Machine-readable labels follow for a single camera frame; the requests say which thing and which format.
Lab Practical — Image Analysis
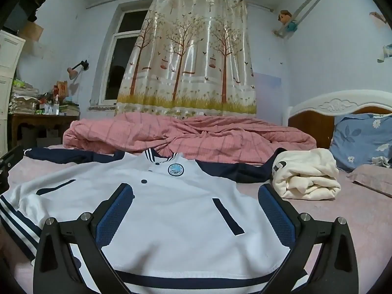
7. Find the white navy varsity jacket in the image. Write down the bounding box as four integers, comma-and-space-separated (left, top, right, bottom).
1, 149, 291, 293

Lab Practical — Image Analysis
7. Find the dark wooden desk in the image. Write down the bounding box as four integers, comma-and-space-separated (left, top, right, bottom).
7, 113, 80, 150

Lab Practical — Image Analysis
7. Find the cream folded sweatshirt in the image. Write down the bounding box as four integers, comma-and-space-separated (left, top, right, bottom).
272, 148, 341, 200

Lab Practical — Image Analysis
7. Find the mauve pillow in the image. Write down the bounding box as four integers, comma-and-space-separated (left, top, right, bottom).
347, 165, 392, 198

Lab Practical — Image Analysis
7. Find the white drawer cabinet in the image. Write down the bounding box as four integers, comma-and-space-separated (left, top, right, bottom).
0, 31, 25, 155

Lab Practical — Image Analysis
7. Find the blue floral pillow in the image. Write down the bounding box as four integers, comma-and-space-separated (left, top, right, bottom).
329, 113, 391, 172

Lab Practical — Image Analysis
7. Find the white wooden headboard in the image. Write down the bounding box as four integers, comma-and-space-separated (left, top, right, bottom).
283, 90, 392, 149

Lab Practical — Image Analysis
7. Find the pink plaid quilt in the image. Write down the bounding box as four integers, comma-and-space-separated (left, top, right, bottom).
63, 112, 316, 165

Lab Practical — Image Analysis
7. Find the tree print curtain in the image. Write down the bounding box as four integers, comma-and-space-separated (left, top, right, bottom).
116, 0, 257, 118

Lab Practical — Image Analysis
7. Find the hanging doll toy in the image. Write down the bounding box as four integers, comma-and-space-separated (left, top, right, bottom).
273, 9, 298, 38

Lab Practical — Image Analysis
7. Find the pink wall lamp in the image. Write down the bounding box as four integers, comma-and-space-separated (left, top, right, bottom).
67, 60, 89, 80

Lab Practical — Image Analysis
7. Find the window with white frame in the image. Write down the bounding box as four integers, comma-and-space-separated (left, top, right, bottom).
96, 0, 152, 106

